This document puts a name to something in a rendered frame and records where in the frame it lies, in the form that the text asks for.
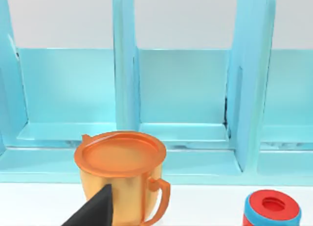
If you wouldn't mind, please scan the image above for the orange cup with lid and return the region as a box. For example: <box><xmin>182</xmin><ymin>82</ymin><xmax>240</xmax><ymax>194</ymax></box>
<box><xmin>73</xmin><ymin>131</ymin><xmax>171</xmax><ymax>226</ymax></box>

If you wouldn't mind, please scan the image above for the light blue rack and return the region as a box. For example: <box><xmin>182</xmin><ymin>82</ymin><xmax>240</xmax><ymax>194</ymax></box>
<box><xmin>0</xmin><ymin>0</ymin><xmax>313</xmax><ymax>185</ymax></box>

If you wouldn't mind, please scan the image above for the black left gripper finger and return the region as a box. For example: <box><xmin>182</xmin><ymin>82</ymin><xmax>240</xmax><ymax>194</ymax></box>
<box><xmin>61</xmin><ymin>183</ymin><xmax>114</xmax><ymax>226</ymax></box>

